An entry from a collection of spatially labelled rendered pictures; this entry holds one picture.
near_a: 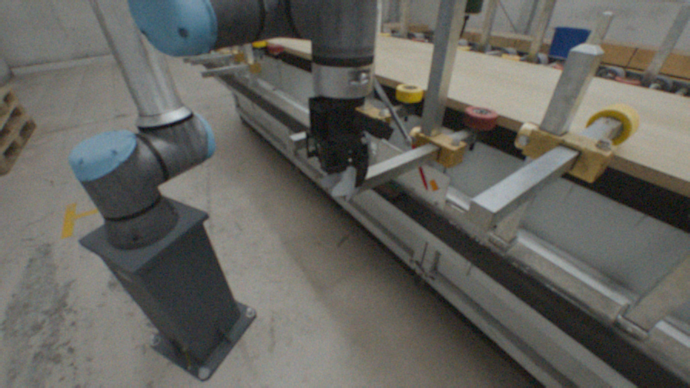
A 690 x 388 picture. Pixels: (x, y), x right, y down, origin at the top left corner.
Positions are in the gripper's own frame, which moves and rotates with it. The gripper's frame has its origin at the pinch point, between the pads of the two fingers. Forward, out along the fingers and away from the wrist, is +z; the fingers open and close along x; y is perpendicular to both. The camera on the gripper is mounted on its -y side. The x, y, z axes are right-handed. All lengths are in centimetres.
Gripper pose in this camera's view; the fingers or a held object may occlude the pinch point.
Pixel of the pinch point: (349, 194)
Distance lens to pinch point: 55.9
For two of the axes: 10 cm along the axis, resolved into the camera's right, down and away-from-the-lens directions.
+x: 5.8, 4.9, -6.5
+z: -0.2, 8.1, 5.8
